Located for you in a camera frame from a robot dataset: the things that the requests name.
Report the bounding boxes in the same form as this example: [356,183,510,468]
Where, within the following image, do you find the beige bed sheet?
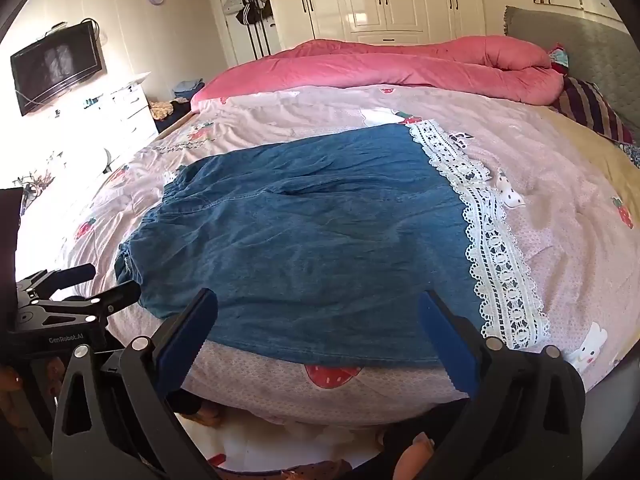
[535,105,640,241]

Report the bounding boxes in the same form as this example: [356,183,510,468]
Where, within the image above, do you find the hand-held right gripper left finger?
[51,287,221,480]

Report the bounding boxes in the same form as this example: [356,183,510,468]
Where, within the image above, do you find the grey quilted headboard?
[504,6,640,131]

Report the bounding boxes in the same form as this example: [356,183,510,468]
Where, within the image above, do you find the blue floral pillow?
[612,141,640,168]

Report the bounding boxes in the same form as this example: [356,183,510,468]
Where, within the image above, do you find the wall television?
[10,21,103,117]

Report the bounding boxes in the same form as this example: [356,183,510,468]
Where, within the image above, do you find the pink quilt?
[190,35,568,107]

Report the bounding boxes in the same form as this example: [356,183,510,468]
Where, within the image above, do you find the striped pillow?
[550,76,636,143]

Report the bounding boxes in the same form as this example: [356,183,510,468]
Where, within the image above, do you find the white chest of drawers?
[47,71,161,173]

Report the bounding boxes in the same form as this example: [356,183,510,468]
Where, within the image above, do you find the brown dotted slipper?
[280,460,353,480]

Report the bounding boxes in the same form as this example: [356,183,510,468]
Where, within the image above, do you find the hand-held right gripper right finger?
[417,289,587,480]

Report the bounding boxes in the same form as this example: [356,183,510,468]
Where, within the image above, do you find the blue denim pants lace trim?
[114,121,553,368]

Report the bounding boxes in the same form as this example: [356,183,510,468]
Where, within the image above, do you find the person's foot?
[392,435,436,480]

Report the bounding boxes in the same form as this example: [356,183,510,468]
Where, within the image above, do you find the person's left hand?
[0,355,66,441]

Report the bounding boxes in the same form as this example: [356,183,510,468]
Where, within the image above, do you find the pink printed blanket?
[15,85,640,428]

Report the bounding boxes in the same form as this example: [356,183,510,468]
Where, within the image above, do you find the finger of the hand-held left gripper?
[17,263,97,301]
[30,281,142,323]

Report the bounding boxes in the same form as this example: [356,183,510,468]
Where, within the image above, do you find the white door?
[205,0,283,68]

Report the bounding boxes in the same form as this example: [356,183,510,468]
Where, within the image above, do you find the blue folded clothes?
[172,79,206,101]

